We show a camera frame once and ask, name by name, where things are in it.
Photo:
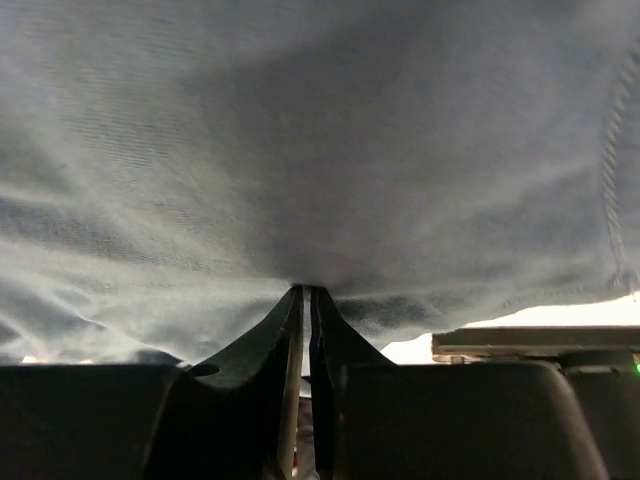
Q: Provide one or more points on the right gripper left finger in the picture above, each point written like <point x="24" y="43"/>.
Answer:
<point x="233" y="416"/>

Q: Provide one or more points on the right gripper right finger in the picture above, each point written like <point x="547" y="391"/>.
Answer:
<point x="374" y="419"/>

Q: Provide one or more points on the teal blue t shirt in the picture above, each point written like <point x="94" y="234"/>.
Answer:
<point x="170" y="168"/>

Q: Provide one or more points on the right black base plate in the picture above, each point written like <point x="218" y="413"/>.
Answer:
<point x="600" y="362"/>

